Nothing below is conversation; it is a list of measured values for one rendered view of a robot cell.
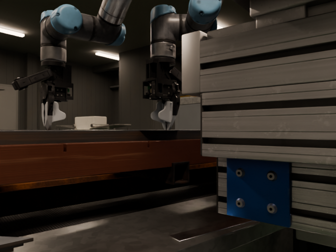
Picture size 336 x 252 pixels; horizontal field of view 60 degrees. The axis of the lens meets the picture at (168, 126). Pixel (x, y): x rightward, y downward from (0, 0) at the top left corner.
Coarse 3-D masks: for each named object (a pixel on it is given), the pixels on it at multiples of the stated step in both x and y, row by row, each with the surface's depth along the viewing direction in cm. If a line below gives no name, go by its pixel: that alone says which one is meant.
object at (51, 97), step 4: (48, 88) 87; (48, 92) 86; (48, 96) 86; (52, 96) 86; (48, 100) 86; (52, 100) 86; (48, 104) 86; (52, 104) 86; (48, 108) 86; (52, 108) 87; (48, 112) 86; (52, 112) 87
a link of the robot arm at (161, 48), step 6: (156, 42) 83; (162, 42) 82; (168, 42) 83; (150, 48) 85; (156, 48) 83; (162, 48) 82; (168, 48) 83; (174, 48) 85; (150, 54) 85; (156, 54) 83; (162, 54) 82; (168, 54) 83; (174, 54) 85
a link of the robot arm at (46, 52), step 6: (42, 48) 87; (48, 48) 87; (54, 48) 87; (60, 48) 88; (42, 54) 87; (48, 54) 87; (54, 54) 87; (60, 54) 88; (42, 60) 89; (54, 60) 88; (60, 60) 89
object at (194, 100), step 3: (180, 99) 190; (183, 99) 188; (186, 99) 185; (189, 99) 183; (192, 99) 181; (195, 99) 179; (198, 99) 177; (180, 102) 190; (183, 102) 188; (186, 102) 185; (189, 102) 183; (192, 102) 181; (195, 102) 179; (198, 102) 177
